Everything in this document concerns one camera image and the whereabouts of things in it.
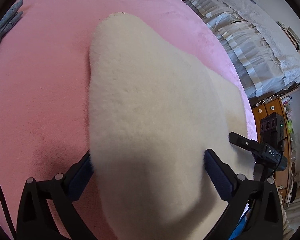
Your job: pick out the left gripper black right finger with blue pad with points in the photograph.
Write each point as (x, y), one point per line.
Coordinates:
(259, 200)

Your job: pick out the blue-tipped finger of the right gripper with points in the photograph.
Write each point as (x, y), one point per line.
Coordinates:
(243, 142)

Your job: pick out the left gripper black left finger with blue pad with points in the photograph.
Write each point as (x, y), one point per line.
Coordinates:
(35, 220)

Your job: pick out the white fluffy knit cardigan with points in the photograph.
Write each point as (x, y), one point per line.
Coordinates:
(153, 112)

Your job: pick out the wooden drawer cabinet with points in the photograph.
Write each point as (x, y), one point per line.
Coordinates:
(284, 179)

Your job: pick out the grey lace covered furniture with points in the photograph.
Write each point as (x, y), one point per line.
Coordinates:
(262, 54)

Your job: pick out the pink bed cover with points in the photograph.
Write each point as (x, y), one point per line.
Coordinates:
(45, 77)

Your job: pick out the folded blue denim jeans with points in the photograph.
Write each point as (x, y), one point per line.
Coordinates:
(10, 19)

